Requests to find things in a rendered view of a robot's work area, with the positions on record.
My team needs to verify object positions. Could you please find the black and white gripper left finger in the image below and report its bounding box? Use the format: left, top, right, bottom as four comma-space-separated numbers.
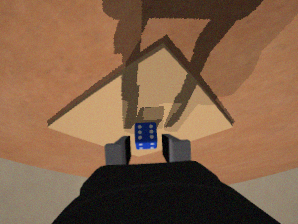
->
104, 136, 131, 165

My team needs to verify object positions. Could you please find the blue die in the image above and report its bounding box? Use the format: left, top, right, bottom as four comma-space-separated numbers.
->
135, 122, 157, 150

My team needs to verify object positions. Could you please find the tan flat mat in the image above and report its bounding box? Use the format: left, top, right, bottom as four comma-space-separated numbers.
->
48, 43, 233, 157

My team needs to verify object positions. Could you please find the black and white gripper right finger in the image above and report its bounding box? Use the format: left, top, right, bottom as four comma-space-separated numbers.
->
162, 134, 191, 162

